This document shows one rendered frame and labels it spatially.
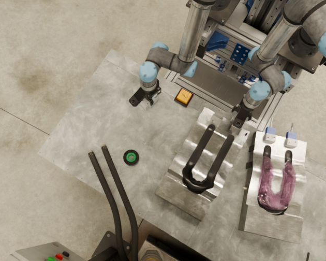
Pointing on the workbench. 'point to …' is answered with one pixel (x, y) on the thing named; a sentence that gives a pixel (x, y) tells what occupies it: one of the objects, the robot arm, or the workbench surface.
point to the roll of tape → (131, 155)
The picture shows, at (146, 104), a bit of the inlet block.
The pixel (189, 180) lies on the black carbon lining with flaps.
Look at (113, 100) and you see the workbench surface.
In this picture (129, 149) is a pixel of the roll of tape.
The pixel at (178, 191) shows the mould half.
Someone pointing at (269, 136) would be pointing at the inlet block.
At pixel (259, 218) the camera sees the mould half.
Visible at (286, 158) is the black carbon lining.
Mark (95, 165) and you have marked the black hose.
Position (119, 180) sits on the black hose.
